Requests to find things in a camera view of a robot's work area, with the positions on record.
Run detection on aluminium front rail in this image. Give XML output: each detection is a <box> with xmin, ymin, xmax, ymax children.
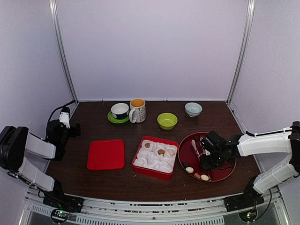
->
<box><xmin>23</xmin><ymin>185</ymin><xmax>282</xmax><ymax>225</ymax></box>

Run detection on patterned mug yellow inside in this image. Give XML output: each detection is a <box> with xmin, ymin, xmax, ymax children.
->
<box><xmin>128</xmin><ymin>99</ymin><xmax>146</xmax><ymax>123</ymax></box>

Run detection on white dark-banded cup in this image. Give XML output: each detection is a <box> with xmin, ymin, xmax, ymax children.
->
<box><xmin>110</xmin><ymin>103</ymin><xmax>129</xmax><ymax>120</ymax></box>

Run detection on right aluminium frame post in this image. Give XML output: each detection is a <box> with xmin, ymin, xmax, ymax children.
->
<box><xmin>226</xmin><ymin>0</ymin><xmax>256</xmax><ymax>105</ymax></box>

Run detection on light brown chocolate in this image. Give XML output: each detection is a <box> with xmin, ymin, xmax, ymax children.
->
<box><xmin>157</xmin><ymin>149</ymin><xmax>165</xmax><ymax>155</ymax></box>

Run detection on pink tongs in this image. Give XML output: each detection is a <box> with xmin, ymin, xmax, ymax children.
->
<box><xmin>191</xmin><ymin>140</ymin><xmax>210</xmax><ymax>160</ymax></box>

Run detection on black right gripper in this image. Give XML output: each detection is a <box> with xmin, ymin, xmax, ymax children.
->
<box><xmin>200</xmin><ymin>151</ymin><xmax>225</xmax><ymax>171</ymax></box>

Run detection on aluminium frame post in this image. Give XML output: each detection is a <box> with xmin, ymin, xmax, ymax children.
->
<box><xmin>49</xmin><ymin>0</ymin><xmax>79</xmax><ymax>104</ymax></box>
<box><xmin>226</xmin><ymin>0</ymin><xmax>256</xmax><ymax>105</ymax></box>

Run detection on green saucer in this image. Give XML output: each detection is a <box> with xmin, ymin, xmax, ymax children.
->
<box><xmin>107</xmin><ymin>109</ymin><xmax>131</xmax><ymax>123</ymax></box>

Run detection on white spiral chocolate left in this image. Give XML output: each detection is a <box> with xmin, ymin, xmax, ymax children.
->
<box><xmin>185</xmin><ymin>166</ymin><xmax>194</xmax><ymax>173</ymax></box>

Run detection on dark textured chocolate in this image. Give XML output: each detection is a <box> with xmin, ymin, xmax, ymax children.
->
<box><xmin>182</xmin><ymin>162</ymin><xmax>189</xmax><ymax>167</ymax></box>

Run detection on pale blue ceramic bowl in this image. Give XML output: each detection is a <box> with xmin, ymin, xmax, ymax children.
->
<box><xmin>185</xmin><ymin>102</ymin><xmax>203</xmax><ymax>118</ymax></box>

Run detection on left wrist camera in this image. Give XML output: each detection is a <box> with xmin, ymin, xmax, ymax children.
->
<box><xmin>59</xmin><ymin>106</ymin><xmax>70</xmax><ymax>128</ymax></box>

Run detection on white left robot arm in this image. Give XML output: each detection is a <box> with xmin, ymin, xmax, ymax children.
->
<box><xmin>0</xmin><ymin>120</ymin><xmax>81</xmax><ymax>208</ymax></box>

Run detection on white spiral chocolate front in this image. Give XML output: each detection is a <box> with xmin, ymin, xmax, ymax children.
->
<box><xmin>201</xmin><ymin>174</ymin><xmax>209</xmax><ymax>181</ymax></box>

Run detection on red tin lid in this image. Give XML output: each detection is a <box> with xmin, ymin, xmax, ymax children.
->
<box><xmin>87</xmin><ymin>139</ymin><xmax>125</xmax><ymax>171</ymax></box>

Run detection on tan caramel chocolate front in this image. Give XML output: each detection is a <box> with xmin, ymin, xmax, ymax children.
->
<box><xmin>194</xmin><ymin>173</ymin><xmax>201</xmax><ymax>179</ymax></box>

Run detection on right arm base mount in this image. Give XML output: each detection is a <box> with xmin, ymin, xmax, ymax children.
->
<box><xmin>224</xmin><ymin>194</ymin><xmax>264</xmax><ymax>223</ymax></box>

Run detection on round caramel chocolate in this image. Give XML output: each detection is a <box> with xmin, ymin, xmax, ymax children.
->
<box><xmin>144</xmin><ymin>142</ymin><xmax>150</xmax><ymax>148</ymax></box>

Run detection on round red tray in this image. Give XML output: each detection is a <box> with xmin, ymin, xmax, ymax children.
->
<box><xmin>178</xmin><ymin>132</ymin><xmax>237</xmax><ymax>182</ymax></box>

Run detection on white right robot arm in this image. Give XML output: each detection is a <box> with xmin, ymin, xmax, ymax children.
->
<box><xmin>199</xmin><ymin>121</ymin><xmax>300</xmax><ymax>207</ymax></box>

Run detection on white spiral chocolate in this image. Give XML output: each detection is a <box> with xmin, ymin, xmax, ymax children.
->
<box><xmin>185</xmin><ymin>166</ymin><xmax>194</xmax><ymax>173</ymax></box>
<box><xmin>201</xmin><ymin>174</ymin><xmax>209</xmax><ymax>181</ymax></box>

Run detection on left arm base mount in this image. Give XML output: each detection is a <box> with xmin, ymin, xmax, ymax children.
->
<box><xmin>43</xmin><ymin>195</ymin><xmax>84</xmax><ymax>224</ymax></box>

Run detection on lime green bowl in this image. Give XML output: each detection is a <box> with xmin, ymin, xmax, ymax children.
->
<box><xmin>157</xmin><ymin>112</ymin><xmax>178</xmax><ymax>130</ymax></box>

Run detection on red tin box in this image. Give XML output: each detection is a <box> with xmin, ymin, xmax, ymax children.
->
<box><xmin>132</xmin><ymin>136</ymin><xmax>179</xmax><ymax>180</ymax></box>

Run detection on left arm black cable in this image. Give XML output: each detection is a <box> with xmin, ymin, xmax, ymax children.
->
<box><xmin>46</xmin><ymin>100</ymin><xmax>77</xmax><ymax>125</ymax></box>

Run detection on left aluminium frame post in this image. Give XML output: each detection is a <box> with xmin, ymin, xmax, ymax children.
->
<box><xmin>49</xmin><ymin>0</ymin><xmax>79</xmax><ymax>104</ymax></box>

